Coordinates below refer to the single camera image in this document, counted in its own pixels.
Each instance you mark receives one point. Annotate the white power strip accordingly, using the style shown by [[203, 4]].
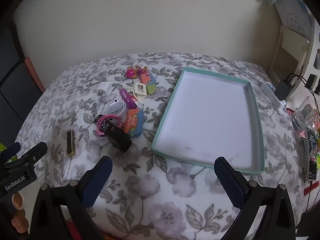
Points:
[[269, 89]]

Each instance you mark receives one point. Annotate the black power adapter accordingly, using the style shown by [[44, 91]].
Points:
[[283, 90]]

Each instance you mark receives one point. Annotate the orange board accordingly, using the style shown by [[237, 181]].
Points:
[[32, 72]]

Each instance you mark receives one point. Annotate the black phone box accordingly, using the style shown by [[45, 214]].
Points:
[[312, 155]]

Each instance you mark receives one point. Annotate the teal rimmed white tray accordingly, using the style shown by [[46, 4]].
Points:
[[207, 120]]

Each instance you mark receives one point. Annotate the black toy car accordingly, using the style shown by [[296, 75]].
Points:
[[120, 140]]

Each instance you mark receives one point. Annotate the person's left hand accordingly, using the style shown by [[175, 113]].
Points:
[[19, 223]]

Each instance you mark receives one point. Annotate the small black plug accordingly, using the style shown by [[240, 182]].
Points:
[[312, 81]]

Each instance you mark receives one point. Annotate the white cup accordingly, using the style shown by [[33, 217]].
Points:
[[116, 107]]

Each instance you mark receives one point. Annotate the orange blue toy pack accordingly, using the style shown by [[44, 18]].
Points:
[[133, 121]]

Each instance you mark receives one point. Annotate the dark cabinet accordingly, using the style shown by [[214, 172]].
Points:
[[15, 92]]

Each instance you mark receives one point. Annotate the orange blue green toy knife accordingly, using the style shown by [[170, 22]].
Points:
[[145, 78]]

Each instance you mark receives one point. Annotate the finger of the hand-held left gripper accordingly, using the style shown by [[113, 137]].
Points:
[[35, 153], [12, 149]]

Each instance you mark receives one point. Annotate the clear glass jar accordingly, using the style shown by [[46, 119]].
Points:
[[302, 116]]

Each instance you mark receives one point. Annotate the floral printed blanket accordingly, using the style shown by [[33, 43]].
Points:
[[150, 192]]

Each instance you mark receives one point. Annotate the pink brown toy dog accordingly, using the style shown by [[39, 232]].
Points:
[[131, 73]]

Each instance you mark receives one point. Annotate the pink wristwatch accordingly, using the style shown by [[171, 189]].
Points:
[[110, 117]]

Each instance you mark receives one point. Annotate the magenta plastic toy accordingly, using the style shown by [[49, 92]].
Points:
[[127, 98]]

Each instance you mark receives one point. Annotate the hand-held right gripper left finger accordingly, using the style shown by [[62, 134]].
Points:
[[97, 182]]

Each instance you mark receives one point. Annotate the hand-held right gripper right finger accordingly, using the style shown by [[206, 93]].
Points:
[[230, 182]]

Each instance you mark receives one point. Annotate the white wooden ladder shelf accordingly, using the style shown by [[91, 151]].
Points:
[[287, 42]]

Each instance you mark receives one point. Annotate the white charger plug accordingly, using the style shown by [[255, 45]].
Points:
[[103, 88]]

